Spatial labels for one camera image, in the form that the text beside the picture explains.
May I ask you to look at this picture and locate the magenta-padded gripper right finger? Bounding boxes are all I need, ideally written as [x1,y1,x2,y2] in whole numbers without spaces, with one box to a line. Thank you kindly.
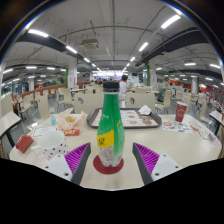
[131,142,184,186]

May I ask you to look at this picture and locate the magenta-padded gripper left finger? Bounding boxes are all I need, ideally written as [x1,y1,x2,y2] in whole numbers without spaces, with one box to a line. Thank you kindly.
[43,142,92,186]

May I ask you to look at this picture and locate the green drink bottle black cap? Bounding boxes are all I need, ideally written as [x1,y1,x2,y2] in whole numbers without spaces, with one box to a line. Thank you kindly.
[96,81,126,168]

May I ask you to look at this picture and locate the white polka dot mug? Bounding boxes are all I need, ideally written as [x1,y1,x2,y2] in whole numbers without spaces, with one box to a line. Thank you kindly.
[30,130,70,161]

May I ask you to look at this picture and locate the white paper sheet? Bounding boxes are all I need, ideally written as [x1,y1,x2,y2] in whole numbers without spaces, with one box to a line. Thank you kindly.
[31,125,58,138]

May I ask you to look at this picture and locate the small red pouch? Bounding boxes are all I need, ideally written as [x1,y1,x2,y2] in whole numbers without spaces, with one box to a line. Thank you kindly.
[15,134,35,155]

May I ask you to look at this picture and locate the printed paper leaflet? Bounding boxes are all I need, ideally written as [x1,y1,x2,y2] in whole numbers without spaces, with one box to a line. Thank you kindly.
[161,119,194,135]

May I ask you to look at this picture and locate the small clear sanitizer bottle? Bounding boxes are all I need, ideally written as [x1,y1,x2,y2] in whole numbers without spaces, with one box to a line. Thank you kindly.
[49,113,58,127]

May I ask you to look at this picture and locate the crumpled food wrapper paper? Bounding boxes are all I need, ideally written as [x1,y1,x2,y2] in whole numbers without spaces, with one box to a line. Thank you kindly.
[54,107,89,132]

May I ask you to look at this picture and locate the flat round red coaster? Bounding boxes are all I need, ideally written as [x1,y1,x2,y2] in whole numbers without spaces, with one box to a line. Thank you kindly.
[92,154,125,175]

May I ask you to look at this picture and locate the dark food tray paper liner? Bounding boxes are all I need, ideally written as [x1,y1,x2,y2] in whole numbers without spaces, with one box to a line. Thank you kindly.
[85,107,163,130]

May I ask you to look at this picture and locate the red paper cup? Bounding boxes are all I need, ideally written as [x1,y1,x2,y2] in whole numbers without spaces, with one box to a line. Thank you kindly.
[174,101,189,124]

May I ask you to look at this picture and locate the crumpled white napkin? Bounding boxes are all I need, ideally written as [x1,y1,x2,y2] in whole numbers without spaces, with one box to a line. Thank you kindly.
[137,104,153,117]

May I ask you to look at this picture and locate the beige canteen chairs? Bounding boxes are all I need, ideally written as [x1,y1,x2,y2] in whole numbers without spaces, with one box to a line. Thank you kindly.
[1,84,216,118]

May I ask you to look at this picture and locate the beige side table black leg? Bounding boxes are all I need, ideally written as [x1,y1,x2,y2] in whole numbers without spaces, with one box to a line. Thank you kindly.
[208,109,224,135]
[0,110,22,148]

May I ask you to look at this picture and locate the person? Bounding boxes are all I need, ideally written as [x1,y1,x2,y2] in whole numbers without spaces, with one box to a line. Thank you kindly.
[118,74,133,109]

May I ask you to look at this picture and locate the ceiling air conditioner unit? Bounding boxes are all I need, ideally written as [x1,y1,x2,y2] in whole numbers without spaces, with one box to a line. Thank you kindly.
[80,38,101,51]

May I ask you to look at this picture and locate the ceiling lights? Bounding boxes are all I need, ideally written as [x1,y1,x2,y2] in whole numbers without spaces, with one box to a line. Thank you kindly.
[2,14,222,88]

